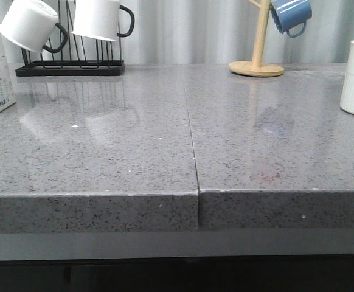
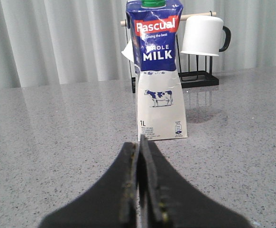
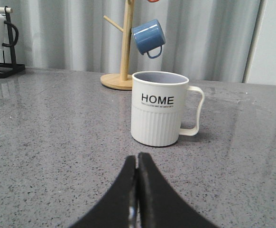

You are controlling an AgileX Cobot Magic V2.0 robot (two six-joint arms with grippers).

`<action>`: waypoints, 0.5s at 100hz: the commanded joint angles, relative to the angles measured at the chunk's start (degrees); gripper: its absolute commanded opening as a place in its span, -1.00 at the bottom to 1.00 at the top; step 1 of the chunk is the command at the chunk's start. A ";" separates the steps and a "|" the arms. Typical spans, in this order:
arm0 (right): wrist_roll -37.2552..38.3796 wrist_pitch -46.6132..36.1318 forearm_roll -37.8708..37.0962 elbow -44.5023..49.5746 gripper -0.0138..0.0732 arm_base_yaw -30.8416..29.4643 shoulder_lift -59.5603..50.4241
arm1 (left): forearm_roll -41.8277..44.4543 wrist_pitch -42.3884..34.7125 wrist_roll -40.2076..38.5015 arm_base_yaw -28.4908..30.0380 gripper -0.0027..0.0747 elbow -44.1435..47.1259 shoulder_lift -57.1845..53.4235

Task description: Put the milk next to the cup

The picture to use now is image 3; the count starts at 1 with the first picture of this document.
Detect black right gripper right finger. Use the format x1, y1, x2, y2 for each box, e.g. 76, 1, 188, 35
138, 152, 216, 228

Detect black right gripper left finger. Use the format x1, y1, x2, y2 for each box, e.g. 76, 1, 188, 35
71, 155, 138, 228

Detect white HOME mug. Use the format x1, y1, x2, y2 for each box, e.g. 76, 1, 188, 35
131, 71, 205, 147

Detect wooden mug tree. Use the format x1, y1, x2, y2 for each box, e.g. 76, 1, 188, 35
101, 0, 135, 91

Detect blue enamel mug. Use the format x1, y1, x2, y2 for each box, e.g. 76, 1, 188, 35
131, 19, 166, 59

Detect black wire mug rack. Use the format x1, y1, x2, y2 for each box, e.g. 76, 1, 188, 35
0, 6, 26, 78

